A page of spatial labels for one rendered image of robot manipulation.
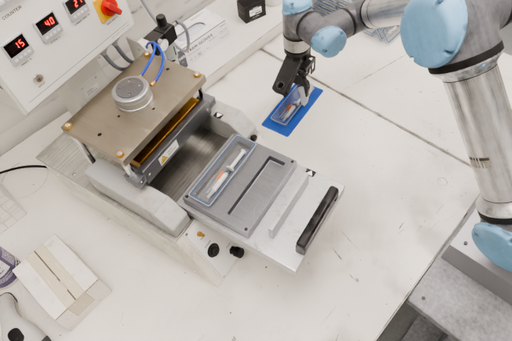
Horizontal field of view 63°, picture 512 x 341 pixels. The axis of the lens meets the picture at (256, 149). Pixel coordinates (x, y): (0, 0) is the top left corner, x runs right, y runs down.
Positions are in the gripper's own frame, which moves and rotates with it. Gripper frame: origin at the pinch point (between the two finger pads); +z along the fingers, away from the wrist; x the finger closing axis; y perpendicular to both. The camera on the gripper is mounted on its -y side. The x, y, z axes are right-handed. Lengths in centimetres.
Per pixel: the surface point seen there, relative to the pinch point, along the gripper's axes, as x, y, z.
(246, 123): -3.9, -28.2, -19.7
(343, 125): -17.1, 1.1, 3.1
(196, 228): -8, -54, -12
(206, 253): -11, -56, -6
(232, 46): 31.4, 10.6, -1.6
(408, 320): -61, -16, 78
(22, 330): 14, -91, -4
